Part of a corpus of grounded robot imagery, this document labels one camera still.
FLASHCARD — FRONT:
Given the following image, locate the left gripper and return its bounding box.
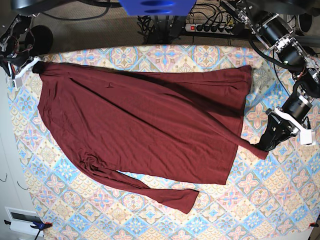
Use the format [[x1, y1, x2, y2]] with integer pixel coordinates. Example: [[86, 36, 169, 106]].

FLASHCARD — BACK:
[[257, 109, 299, 152]]

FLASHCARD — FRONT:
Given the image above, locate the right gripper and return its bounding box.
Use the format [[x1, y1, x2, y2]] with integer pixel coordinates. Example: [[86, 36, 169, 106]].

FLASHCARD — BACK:
[[0, 50, 32, 75]]

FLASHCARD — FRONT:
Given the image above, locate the maroon long-sleeve t-shirt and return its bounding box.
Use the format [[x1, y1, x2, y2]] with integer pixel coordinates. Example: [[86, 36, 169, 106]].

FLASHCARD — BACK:
[[32, 62, 268, 213]]

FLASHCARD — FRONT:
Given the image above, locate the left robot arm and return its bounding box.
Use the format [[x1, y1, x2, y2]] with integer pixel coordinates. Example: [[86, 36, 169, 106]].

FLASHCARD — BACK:
[[234, 0, 320, 151]]

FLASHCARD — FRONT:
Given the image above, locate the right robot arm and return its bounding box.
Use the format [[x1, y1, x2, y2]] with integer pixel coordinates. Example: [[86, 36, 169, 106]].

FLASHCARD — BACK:
[[0, 14, 54, 79]]

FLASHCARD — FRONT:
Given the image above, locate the patterned colourful tablecloth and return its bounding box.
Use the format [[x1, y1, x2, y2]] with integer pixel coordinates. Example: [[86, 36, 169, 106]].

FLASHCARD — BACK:
[[0, 45, 320, 240]]

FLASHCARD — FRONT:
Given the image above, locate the orange clamp bottom right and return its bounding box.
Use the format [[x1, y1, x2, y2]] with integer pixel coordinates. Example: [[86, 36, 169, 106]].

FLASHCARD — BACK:
[[309, 222, 319, 228]]

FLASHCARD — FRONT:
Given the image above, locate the white power strip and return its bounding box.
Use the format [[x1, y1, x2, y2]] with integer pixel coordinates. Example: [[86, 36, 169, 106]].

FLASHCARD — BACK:
[[184, 23, 233, 35]]

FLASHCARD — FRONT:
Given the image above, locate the orange black clamp bottom left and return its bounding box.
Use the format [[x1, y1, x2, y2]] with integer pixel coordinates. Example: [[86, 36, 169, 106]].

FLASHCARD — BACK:
[[4, 220, 53, 232]]

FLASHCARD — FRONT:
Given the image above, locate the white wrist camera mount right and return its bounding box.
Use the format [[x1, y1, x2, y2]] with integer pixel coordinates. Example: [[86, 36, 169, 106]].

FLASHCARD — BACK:
[[8, 56, 42, 89]]

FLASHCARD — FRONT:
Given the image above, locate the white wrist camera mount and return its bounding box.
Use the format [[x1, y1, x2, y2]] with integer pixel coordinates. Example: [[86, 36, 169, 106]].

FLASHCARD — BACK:
[[272, 107, 316, 146], [8, 56, 42, 89]]

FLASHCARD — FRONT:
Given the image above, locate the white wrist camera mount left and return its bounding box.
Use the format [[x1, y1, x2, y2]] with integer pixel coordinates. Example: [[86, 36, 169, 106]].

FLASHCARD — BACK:
[[272, 107, 316, 146]]

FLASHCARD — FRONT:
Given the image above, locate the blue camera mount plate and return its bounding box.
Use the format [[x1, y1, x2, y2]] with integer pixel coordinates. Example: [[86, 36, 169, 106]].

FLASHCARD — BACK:
[[119, 0, 196, 17]]

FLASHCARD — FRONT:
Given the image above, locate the white wall socket box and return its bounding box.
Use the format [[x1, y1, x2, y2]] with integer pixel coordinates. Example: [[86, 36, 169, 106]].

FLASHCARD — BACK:
[[5, 206, 41, 236]]

